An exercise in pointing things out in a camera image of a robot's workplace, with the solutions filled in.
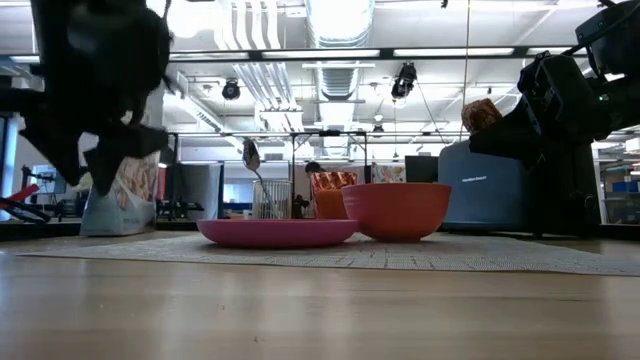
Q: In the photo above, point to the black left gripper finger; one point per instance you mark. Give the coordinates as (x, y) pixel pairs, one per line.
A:
(125, 142)
(55, 142)

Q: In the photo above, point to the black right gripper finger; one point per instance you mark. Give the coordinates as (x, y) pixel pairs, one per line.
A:
(510, 146)
(525, 117)

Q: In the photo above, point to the cinnamon squares cereal box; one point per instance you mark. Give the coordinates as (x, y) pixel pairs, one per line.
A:
(130, 210)

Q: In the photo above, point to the orange bowl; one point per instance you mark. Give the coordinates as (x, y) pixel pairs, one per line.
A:
(397, 210)

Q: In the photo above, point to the pink plate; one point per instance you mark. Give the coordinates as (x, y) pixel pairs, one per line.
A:
(277, 234)

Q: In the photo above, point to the grey woven placemat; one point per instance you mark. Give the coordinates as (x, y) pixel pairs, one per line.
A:
(300, 259)

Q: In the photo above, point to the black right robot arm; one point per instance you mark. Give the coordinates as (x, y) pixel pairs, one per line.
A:
(620, 40)

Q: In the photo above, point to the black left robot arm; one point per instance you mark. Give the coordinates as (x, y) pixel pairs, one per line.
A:
(12, 100)

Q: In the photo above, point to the background computer monitor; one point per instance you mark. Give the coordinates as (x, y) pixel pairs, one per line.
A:
(42, 175)

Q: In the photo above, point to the brown toast slice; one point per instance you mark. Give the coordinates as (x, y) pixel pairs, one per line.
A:
(480, 115)

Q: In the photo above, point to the black toaster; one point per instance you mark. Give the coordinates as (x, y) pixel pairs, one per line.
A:
(480, 190)

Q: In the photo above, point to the black background monitor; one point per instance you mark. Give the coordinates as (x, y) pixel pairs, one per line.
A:
(421, 169)

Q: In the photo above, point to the storage shelf with boxes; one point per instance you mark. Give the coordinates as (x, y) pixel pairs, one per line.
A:
(622, 195)

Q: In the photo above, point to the orange faceted tumbler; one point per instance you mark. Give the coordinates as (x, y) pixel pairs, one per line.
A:
(327, 192)

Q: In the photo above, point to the person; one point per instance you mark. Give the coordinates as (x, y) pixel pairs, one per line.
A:
(314, 167)

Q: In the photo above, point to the black ceiling-mounted camera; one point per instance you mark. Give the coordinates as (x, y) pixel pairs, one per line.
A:
(231, 90)
(404, 80)

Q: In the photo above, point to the silver ceiling duct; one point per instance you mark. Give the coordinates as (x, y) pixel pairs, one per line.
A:
(340, 30)

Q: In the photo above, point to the black overhead frame bar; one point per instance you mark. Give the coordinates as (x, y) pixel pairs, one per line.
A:
(325, 53)

